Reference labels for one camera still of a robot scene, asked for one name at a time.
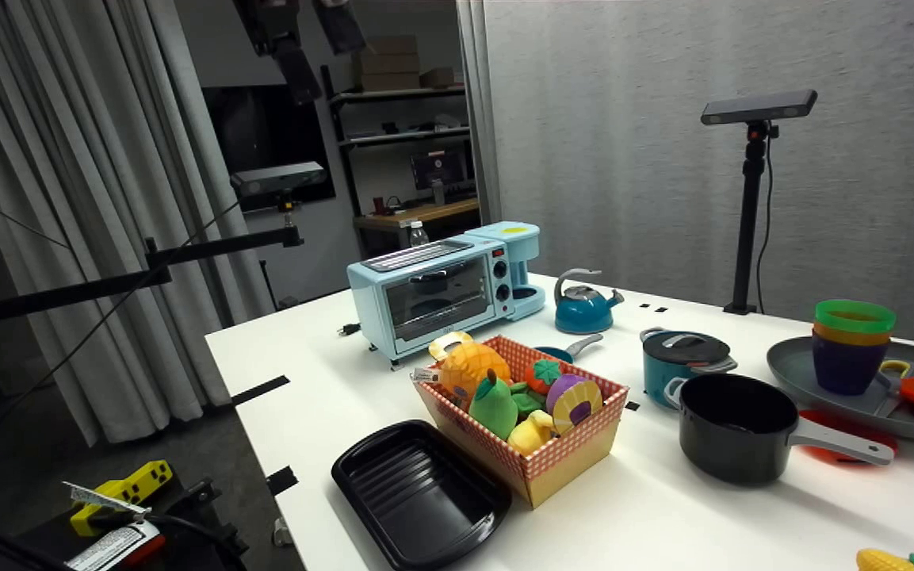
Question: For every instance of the wooden desk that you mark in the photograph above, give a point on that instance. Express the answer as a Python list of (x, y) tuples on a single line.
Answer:
[(417, 216)]

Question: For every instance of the blue toy kettle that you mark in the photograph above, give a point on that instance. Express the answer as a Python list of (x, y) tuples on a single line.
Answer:
[(583, 311)]

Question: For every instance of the large black screen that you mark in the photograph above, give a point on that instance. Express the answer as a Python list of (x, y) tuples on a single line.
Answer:
[(266, 127)]

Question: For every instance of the plush green pear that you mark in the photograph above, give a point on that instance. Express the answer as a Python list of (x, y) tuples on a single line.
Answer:
[(492, 408)]

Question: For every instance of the black pot lid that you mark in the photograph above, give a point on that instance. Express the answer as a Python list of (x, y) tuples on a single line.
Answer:
[(686, 349)]

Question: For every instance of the grey oval tray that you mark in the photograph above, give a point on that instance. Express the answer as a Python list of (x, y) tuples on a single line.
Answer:
[(797, 373)]

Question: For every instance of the plush purple onion half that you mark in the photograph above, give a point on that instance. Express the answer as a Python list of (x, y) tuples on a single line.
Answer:
[(575, 400)]

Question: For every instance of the plush pineapple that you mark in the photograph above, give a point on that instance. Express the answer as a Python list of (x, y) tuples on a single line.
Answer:
[(468, 369)]

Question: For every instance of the red checkered paper basket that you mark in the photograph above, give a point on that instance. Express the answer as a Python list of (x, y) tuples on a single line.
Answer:
[(560, 464)]

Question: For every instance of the black power plug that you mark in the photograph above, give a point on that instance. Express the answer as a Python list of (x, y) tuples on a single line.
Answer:
[(349, 329)]

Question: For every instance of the small blue pan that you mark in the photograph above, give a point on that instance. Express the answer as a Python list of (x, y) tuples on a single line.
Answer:
[(556, 354)]

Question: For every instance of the stack of coloured cups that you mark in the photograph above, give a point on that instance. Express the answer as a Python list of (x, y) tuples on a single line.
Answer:
[(849, 357)]

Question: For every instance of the yellow power strip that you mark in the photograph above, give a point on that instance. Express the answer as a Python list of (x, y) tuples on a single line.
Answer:
[(128, 488)]

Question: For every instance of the monitor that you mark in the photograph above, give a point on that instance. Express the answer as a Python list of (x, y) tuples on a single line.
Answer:
[(439, 168)]

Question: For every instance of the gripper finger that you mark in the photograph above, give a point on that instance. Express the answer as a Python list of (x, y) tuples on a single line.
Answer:
[(339, 24), (282, 32)]

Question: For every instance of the toy corn cob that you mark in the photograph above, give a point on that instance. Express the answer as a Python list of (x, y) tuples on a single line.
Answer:
[(885, 561)]

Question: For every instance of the light blue toaster oven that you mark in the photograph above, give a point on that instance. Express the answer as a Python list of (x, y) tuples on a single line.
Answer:
[(456, 301)]

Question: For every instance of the plush yellow lemon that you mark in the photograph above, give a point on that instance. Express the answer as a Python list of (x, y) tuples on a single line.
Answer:
[(529, 434)]

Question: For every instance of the stack of cardboard boxes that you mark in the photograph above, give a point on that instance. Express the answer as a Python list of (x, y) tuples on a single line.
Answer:
[(389, 67)]

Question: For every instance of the blue pot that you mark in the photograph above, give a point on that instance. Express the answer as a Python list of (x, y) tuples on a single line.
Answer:
[(659, 381)]

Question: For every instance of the black toaster oven knob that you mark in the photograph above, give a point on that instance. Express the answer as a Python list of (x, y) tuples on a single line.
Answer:
[(500, 269), (503, 293)]

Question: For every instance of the black baking tray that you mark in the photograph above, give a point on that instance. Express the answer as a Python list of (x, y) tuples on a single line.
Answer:
[(417, 496)]

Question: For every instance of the camera on mount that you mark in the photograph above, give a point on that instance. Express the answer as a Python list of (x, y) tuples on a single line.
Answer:
[(751, 198), (274, 178)]

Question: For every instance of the black shelf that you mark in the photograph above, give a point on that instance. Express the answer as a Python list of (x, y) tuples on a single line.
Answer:
[(393, 136)]

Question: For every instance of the clear water bottle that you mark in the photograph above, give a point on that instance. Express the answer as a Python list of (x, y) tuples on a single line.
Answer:
[(418, 235)]

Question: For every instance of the toaster oven door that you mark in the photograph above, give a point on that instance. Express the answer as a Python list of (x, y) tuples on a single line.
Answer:
[(439, 305)]

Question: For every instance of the red plate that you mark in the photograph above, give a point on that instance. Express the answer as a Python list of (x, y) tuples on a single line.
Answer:
[(853, 432)]

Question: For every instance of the white curtain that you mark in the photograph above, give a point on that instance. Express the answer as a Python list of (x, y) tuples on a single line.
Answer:
[(92, 198)]

